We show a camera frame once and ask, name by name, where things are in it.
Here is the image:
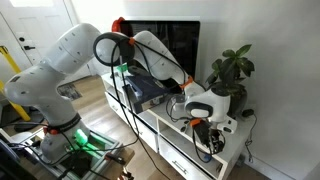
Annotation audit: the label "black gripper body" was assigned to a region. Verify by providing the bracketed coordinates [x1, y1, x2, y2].
[194, 119, 218, 148]

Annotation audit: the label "yellow metal stand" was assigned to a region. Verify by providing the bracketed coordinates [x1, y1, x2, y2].
[0, 45, 32, 123]

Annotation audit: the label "white drawer front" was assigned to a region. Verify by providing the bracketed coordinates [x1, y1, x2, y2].
[125, 111, 160, 153]
[158, 135, 218, 180]
[104, 91, 128, 121]

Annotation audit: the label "green plant in black pot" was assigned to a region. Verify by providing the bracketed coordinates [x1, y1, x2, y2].
[204, 44, 256, 120]

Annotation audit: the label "green plastic bin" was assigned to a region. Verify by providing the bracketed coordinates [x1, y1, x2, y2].
[116, 62, 130, 73]

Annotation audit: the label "white television stand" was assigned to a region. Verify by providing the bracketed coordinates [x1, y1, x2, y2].
[100, 71, 256, 180]

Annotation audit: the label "black flat screen television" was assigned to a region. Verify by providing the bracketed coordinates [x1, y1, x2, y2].
[114, 20, 201, 85]

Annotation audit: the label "grey printer box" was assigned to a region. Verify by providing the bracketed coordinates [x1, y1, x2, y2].
[122, 74, 172, 115]

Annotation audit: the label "black power adapter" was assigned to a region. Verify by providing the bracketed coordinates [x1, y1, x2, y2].
[241, 108, 256, 119]

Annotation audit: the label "black case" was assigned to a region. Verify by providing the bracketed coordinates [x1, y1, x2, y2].
[0, 138, 38, 180]

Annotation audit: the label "small grey floor mat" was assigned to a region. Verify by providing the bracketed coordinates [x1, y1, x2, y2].
[56, 83, 83, 102]

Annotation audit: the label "white door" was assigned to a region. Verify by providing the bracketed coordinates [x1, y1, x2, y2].
[0, 0, 92, 84]

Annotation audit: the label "small black glasses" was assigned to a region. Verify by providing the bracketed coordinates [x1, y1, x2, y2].
[180, 120, 192, 133]

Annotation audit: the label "black door handle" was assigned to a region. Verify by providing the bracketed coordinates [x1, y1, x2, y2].
[18, 35, 36, 52]

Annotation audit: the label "black adapter cable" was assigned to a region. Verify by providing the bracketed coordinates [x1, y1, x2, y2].
[244, 114, 259, 165]

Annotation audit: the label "aluminium robot base platform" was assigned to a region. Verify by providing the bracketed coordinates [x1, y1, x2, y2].
[19, 128, 136, 180]

